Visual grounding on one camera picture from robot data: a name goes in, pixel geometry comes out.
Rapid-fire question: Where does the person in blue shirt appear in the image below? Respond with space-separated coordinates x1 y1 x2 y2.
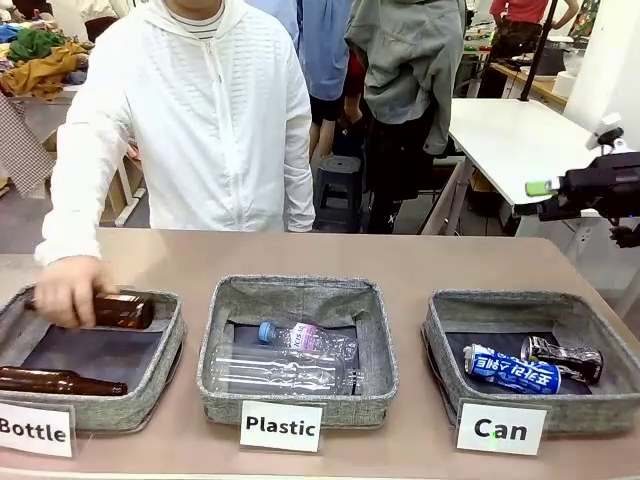
294 0 357 161

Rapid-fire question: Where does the white Bottle label card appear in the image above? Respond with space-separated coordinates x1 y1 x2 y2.
0 399 77 459

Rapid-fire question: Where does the grey fabric basket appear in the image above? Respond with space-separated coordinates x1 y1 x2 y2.
196 273 401 431
0 283 188 434
420 289 640 437

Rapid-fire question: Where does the white Can label card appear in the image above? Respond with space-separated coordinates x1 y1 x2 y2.
455 400 549 457

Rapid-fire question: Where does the black stand pole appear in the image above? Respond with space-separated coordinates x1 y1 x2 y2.
519 0 560 102

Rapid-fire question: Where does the white table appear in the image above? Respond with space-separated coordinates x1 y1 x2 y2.
418 96 640 237

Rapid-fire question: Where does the green cloth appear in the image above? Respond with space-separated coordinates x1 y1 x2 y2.
6 26 65 62

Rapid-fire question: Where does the white Plastic label card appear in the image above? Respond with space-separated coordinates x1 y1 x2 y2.
239 398 324 454

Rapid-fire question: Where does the cardboard box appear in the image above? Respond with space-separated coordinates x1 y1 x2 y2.
98 153 147 225

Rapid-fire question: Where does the wooden table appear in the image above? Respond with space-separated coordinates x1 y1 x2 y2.
491 59 570 107

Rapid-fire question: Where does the white paper roll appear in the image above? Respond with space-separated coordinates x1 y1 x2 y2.
555 69 582 98

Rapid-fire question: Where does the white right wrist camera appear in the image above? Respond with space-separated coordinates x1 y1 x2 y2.
585 113 627 152

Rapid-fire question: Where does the checkered cloth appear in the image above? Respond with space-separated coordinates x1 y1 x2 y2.
0 91 57 197

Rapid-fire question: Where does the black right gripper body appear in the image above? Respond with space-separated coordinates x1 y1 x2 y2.
557 151 640 222

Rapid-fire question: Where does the person in red top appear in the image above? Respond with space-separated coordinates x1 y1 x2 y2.
476 0 552 100

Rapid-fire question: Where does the person's right forearm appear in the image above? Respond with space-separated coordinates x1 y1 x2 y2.
33 149 119 269

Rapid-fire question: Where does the mustard yellow cloth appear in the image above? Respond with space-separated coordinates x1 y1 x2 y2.
0 41 91 103

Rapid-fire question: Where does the person's right hand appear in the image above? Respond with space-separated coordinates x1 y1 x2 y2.
34 256 122 330

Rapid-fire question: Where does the blue drink can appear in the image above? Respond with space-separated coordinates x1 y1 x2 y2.
461 342 563 396

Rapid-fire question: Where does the person in white hoodie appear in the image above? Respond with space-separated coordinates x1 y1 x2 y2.
48 0 317 235

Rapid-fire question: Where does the wide brown glass bottle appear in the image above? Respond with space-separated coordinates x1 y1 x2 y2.
24 291 157 332

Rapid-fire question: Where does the large clear plastic bottle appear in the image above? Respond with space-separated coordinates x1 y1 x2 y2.
211 341 364 397

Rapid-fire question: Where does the dark grey plastic stool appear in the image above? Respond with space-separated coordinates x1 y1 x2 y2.
311 154 367 234

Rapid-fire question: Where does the long-neck brown glass bottle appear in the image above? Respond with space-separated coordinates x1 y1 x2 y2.
0 365 130 398

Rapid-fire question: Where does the crushed blue-cap plastic bottle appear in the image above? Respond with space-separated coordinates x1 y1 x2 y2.
256 320 361 359

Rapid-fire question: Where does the crushed black can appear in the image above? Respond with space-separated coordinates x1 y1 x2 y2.
520 334 605 385

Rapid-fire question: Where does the person in grey jacket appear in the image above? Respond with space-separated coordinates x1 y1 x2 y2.
344 0 467 235

